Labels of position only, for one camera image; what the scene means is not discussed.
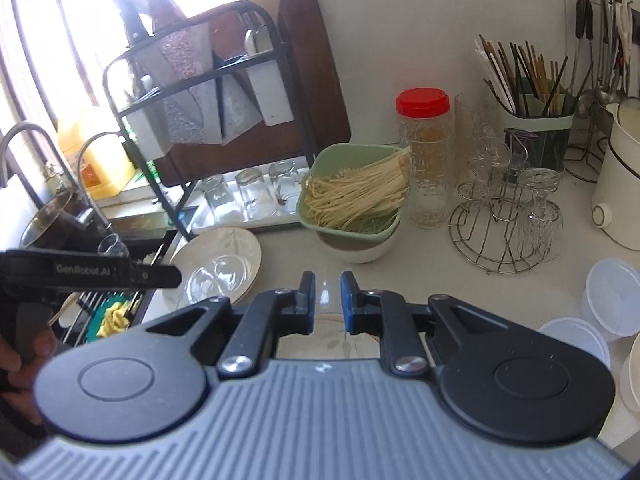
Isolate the leaf pattern plate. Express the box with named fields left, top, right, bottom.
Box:
left=162, top=228, right=262, bottom=311

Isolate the black kitchen storage rack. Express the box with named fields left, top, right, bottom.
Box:
left=102, top=0, right=318, bottom=240

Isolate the person's left hand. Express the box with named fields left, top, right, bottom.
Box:
left=1, top=326, right=58, bottom=426

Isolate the wine glass in sink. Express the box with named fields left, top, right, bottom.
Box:
left=98, top=233, right=129, bottom=258

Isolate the yellow cloth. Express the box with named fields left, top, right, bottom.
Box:
left=96, top=300, right=132, bottom=338

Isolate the black sink drying rack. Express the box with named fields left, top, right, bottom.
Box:
left=50, top=230, right=177, bottom=347

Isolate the steel pot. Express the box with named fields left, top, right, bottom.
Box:
left=20, top=190, right=94, bottom=249

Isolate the white bowl orange foot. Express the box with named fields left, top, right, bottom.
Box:
left=316, top=212, right=400, bottom=264

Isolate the upturned clear glass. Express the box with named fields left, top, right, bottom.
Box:
left=235, top=167, right=277, bottom=220
left=201, top=174, right=243, bottom=224
left=268, top=160, right=300, bottom=214

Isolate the yellow detergent bottle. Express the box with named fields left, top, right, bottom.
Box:
left=58, top=118, right=134, bottom=200

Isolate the green bowl with noodles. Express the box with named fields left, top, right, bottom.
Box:
left=296, top=143, right=410, bottom=243

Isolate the chrome sink faucet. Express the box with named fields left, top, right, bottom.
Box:
left=1, top=122, right=80, bottom=207

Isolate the upturned glass on rack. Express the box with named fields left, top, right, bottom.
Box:
left=516, top=168, right=563, bottom=266

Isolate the red lid plastic jar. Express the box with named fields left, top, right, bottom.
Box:
left=395, top=87, right=454, bottom=229

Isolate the green chopstick holder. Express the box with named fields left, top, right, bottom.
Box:
left=497, top=77, right=576, bottom=174

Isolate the white electric cooking pot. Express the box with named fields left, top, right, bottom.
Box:
left=591, top=98, right=640, bottom=252

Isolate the brown wooden cutting board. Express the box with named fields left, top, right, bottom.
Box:
left=154, top=0, right=352, bottom=186

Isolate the hanging utensil stand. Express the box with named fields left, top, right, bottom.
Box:
left=564, top=0, right=639, bottom=184

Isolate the metal wire cup rack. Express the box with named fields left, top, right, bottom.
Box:
left=448, top=183, right=545, bottom=274

